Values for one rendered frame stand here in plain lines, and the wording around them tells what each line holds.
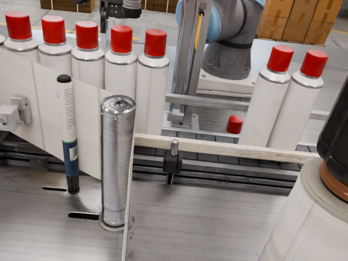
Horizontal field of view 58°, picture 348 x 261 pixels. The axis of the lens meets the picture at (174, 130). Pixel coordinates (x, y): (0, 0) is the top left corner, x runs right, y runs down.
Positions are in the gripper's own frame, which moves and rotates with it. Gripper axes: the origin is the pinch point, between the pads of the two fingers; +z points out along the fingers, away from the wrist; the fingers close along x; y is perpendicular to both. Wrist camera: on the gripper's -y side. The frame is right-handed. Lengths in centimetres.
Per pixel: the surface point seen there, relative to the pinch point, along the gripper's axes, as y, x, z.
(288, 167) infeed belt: 39, -53, 16
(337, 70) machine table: 84, 7, 2
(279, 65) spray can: 32, -56, -2
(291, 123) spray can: 37, -54, 7
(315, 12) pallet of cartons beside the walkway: 207, 255, -41
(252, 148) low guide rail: 31, -53, 13
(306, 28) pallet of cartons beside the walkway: 204, 261, -23
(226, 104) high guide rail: 27, -48, 6
